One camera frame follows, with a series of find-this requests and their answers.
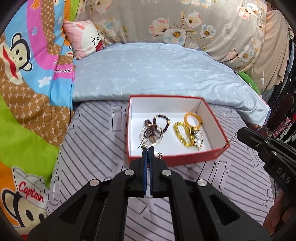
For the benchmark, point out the red cardboard box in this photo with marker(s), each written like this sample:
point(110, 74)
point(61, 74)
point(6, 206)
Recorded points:
point(175, 157)

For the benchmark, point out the pink cartoon pillow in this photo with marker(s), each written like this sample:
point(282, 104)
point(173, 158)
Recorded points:
point(81, 39)

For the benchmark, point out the grey striped bed sheet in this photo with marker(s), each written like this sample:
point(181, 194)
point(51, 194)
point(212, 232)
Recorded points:
point(92, 139)

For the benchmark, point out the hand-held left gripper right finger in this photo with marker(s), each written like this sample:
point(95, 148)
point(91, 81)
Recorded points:
point(152, 162)

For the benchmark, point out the person's right hand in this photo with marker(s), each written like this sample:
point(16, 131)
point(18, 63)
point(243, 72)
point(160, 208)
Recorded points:
point(281, 210)

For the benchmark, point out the beige curtain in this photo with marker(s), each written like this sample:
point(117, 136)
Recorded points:
point(275, 53)

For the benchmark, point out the grey floral cloth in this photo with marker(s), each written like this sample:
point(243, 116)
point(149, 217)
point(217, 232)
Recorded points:
point(143, 18)

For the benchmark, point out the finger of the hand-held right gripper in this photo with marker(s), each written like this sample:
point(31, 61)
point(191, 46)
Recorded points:
point(248, 134)
point(281, 171)

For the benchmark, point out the gold filigree earring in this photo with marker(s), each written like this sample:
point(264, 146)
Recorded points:
point(223, 146)

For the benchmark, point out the cartoon printed blanket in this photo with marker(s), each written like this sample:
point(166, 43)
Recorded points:
point(27, 92)

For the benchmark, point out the green cushion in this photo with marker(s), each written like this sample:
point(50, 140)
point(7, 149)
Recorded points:
point(249, 82)

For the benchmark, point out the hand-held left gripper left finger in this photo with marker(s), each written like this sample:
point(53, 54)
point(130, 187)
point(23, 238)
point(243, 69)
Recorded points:
point(145, 162)

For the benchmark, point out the light blue blanket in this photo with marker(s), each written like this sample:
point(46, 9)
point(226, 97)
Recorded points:
point(150, 69)

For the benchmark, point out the dark wooden furniture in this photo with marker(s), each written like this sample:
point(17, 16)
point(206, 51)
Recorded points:
point(286, 106)

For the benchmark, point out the thin gold bangle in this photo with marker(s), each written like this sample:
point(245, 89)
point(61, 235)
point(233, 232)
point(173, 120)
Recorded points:
point(141, 133)

